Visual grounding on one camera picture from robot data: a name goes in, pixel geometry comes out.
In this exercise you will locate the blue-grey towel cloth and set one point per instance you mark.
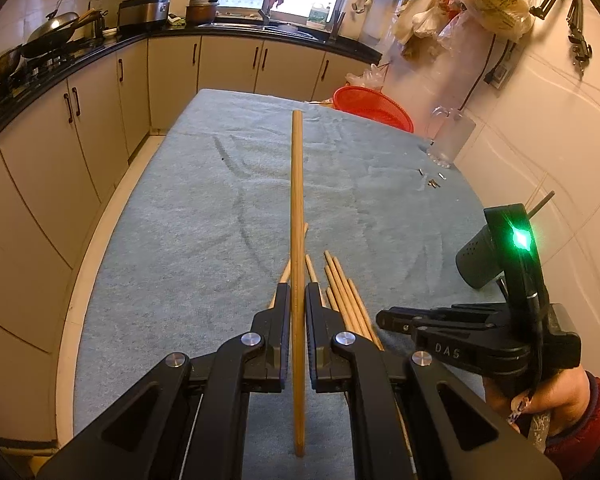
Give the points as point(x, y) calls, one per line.
point(180, 235)

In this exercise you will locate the long bamboo chopstick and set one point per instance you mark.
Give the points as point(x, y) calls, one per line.
point(297, 210)

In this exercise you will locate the black kitchen countertop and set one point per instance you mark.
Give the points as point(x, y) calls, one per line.
point(130, 40)

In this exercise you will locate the brown pot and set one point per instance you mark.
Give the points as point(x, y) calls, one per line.
point(202, 11)

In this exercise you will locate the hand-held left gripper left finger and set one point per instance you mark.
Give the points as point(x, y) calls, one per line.
point(286, 340)

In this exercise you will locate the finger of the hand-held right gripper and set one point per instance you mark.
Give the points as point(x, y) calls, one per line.
point(397, 321)
point(460, 312)

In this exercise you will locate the black folding bracket arms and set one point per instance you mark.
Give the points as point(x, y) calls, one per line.
point(577, 25)

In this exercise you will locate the wok with lid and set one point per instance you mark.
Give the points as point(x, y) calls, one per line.
point(52, 30)

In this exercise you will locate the clear glass pitcher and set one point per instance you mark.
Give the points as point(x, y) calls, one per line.
point(452, 137)

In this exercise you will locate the red plastic colander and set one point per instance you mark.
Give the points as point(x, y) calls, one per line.
point(370, 105)

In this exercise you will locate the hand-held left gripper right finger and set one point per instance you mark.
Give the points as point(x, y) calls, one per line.
point(310, 340)

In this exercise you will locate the beige kitchen cabinets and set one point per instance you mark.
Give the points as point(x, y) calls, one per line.
point(40, 135)

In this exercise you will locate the clear plastic bag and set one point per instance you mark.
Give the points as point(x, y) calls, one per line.
point(367, 77)

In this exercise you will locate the person's right forearm red sleeve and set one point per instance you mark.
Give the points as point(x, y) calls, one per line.
point(592, 440)

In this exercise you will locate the white plastic bags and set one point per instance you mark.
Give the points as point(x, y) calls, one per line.
point(425, 20)

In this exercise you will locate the person's right hand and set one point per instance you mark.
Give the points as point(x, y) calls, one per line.
point(567, 400)

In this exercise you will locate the silver rice cooker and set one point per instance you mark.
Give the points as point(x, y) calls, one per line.
point(144, 12)

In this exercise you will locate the green dish soap bottle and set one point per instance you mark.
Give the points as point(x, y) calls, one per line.
point(317, 16)

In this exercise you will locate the dark grey utensil holder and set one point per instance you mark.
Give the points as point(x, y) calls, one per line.
point(475, 260)

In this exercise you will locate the dark cooking pot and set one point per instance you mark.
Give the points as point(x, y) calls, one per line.
point(0, 67)

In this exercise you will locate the kitchen faucet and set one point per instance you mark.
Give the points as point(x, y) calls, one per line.
point(267, 14)

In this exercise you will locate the group of wooden chopsticks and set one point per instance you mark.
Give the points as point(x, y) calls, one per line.
point(342, 295)

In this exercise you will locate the wall power outlet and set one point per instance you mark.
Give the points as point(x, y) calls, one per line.
point(497, 75)

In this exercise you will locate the large bag with yellow contents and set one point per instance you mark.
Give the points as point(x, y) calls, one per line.
point(500, 0)

